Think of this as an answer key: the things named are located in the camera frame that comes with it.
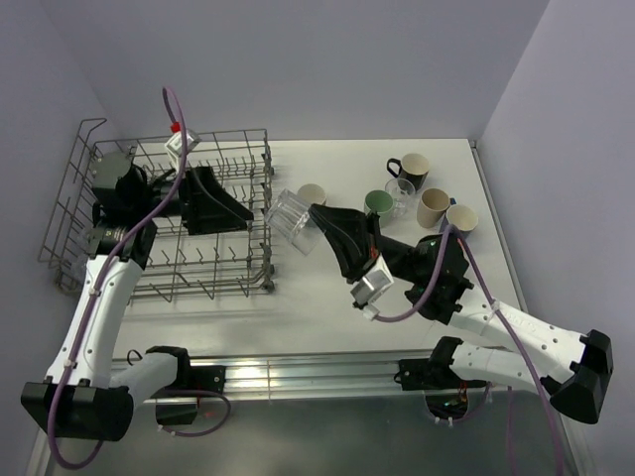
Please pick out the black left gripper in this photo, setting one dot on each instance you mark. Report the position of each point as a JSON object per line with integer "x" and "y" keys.
{"x": 202, "y": 213}

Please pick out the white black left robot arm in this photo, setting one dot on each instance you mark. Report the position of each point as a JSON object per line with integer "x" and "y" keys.
{"x": 119, "y": 253}

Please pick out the aluminium mounting rail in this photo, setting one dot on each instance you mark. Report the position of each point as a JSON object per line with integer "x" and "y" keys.
{"x": 307, "y": 372}

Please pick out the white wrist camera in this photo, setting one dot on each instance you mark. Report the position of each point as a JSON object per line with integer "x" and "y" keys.
{"x": 175, "y": 146}
{"x": 372, "y": 286}

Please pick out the clear glass mug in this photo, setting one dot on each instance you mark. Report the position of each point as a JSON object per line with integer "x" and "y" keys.
{"x": 403, "y": 193}

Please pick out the black mug cream inside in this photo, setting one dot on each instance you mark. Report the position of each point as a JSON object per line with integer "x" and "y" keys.
{"x": 412, "y": 167}

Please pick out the blue cup cream inside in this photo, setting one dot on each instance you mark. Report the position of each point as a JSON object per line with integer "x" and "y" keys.
{"x": 462, "y": 217}

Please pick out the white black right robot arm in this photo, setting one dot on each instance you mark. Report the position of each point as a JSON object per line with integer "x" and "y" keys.
{"x": 439, "y": 280}

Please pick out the beige cup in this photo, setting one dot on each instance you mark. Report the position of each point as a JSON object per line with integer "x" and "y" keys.
{"x": 432, "y": 205}

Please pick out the clear glass tumbler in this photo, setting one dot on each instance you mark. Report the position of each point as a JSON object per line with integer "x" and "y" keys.
{"x": 290, "y": 216}
{"x": 78, "y": 255}

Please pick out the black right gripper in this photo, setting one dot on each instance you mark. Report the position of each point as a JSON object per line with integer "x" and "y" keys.
{"x": 352, "y": 234}

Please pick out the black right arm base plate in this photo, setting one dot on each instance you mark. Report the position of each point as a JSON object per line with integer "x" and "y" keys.
{"x": 423, "y": 375}

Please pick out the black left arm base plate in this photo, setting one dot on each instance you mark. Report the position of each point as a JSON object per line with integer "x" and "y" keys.
{"x": 200, "y": 401}

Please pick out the grey-blue mug cream inside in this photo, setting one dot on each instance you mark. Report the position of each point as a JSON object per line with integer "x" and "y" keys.
{"x": 312, "y": 193}

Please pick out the green ceramic cup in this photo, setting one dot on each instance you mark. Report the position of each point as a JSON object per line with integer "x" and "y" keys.
{"x": 381, "y": 203}

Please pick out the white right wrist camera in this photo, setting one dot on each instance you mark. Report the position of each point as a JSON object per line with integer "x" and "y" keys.
{"x": 372, "y": 286}

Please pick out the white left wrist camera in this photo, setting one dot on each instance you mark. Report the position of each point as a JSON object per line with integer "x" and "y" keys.
{"x": 175, "y": 146}

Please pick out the grey wire dish rack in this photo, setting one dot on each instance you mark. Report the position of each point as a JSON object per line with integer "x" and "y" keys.
{"x": 180, "y": 265}

